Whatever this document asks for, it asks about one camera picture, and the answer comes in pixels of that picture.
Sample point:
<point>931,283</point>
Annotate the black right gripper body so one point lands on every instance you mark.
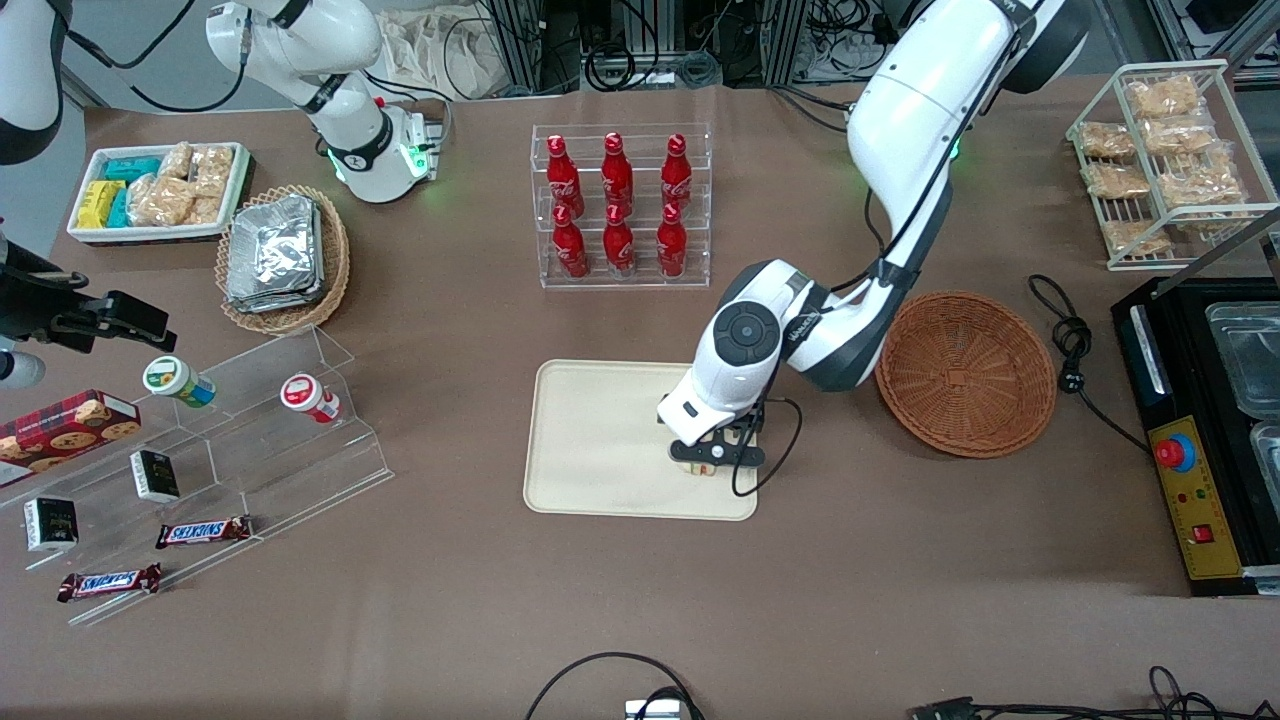
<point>30,301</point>

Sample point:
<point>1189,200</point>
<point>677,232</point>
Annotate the triangular sandwich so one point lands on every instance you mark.
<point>704,473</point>

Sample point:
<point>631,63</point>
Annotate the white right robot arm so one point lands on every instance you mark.
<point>350,150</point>

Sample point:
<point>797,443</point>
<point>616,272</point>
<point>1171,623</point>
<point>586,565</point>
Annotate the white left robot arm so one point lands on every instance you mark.
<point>900,110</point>

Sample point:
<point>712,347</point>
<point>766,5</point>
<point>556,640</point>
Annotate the beige plastic tray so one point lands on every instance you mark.
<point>600,440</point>

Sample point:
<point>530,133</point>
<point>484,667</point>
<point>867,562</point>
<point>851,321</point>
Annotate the oval light wicker basket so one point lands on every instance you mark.
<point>335,270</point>

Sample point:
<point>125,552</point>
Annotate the round brown wicker basket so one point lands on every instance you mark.
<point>965,375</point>

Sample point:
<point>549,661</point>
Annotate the green lid yogurt cup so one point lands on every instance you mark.
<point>172,379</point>

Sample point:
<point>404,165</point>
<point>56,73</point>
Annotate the white rectangular snack bin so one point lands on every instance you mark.
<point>90,234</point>

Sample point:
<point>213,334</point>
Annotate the teal snack pack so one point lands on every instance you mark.
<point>132,168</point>
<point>120,210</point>

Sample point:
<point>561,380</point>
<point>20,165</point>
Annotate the yellow snack pack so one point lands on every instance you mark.
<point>98,203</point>

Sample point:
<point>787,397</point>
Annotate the clear bag of rice crackers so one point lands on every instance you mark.
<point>212,170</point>
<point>205,210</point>
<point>176,160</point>
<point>160,202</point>

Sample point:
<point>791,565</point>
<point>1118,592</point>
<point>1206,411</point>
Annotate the red cookie box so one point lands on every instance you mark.
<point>60,432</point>

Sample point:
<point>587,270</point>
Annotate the small black box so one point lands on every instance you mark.
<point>50,524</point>
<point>155,476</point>

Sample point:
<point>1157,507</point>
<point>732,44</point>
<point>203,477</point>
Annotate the silver foil packet stack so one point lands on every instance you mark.
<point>275,255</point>

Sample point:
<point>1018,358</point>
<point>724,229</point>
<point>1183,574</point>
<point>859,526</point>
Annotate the red lid yogurt cup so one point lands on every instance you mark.
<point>303,394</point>

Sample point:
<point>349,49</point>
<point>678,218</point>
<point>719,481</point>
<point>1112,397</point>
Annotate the clear acrylic step display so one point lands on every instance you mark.
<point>290,470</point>

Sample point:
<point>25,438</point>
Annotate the Snickers chocolate bar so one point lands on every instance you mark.
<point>108,582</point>
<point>203,532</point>

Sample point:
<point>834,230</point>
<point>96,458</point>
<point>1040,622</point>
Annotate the clear acrylic bottle rack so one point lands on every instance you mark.
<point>640,282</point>

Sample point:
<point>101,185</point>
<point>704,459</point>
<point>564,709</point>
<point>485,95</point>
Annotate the red cola bottle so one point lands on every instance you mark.
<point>618,248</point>
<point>563,178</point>
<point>671,247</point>
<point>617,175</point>
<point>677,175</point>
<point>570,250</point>

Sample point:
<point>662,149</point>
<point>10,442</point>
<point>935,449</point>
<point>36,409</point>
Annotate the small silver device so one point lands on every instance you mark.
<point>652,710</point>

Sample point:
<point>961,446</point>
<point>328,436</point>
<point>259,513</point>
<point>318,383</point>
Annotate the white cloth bag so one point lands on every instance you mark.
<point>440,50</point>

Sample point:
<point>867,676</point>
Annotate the red emergency stop button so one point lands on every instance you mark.
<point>1175,453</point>

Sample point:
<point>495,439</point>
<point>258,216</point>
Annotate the bagged pastry snack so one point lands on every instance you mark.
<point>1165,97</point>
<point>1105,140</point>
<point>1135,238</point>
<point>1200,185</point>
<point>1115,182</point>
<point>1180,135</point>

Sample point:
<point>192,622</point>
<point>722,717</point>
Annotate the black sealing machine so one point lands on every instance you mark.
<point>1215,540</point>

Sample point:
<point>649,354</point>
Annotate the clear plastic container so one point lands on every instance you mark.
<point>1250,355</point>
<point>1268,455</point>

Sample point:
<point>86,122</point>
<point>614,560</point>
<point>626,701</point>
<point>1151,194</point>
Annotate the grey metal lever bar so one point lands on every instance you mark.
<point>1225,248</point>

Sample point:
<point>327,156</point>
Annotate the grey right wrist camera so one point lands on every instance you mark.
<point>20,369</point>

